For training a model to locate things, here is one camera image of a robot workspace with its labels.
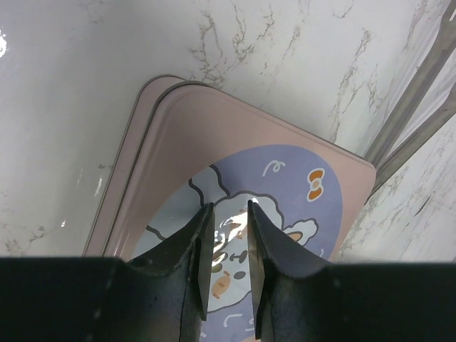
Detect metal box lid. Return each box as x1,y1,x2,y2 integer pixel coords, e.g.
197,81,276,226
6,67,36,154
108,81,375,341

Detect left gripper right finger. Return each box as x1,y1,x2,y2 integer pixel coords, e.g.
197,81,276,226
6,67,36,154
247,202,455,341

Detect pink chocolate box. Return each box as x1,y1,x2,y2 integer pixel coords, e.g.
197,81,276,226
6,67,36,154
83,75,184,257

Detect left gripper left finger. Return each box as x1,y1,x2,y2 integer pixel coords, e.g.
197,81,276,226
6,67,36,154
1,204,214,341

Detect metal tongs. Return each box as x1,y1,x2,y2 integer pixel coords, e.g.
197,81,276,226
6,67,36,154
365,18,455,169

